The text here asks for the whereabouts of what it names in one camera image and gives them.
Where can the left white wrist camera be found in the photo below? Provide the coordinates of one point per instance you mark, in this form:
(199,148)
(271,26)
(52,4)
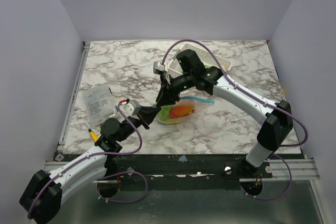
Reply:
(130,107)

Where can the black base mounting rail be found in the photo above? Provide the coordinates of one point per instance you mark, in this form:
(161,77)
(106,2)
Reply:
(182,172)

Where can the white perforated plastic basket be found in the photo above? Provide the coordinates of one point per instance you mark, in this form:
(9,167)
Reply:
(175,70)

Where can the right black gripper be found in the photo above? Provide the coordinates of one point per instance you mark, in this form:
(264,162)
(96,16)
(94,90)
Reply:
(168,87)

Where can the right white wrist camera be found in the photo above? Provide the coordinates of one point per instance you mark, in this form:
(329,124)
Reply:
(159,68)

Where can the clear zip top bag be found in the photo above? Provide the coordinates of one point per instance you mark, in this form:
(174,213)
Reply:
(200,104)

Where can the aluminium frame rail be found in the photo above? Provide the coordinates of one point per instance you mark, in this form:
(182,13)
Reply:
(73,97)

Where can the orange yellow toy mango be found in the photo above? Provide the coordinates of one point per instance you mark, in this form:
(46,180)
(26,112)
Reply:
(181,111)

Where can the yellow toy banana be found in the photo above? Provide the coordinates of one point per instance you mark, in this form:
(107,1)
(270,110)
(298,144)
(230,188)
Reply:
(173,121)

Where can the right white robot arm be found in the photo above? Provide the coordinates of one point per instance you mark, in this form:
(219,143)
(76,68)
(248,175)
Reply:
(274,118)

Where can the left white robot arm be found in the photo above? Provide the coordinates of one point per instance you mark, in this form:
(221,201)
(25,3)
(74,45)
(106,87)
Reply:
(46,191)

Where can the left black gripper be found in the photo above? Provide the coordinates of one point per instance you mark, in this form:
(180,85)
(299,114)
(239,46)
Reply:
(148,114)

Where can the yellow marker pen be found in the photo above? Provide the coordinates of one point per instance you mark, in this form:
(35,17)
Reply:
(93,135)

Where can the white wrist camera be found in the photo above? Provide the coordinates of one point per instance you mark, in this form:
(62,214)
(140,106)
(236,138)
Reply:
(159,68)
(130,107)

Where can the green toy pepper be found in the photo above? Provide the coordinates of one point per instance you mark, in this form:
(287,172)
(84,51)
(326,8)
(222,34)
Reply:
(164,113)

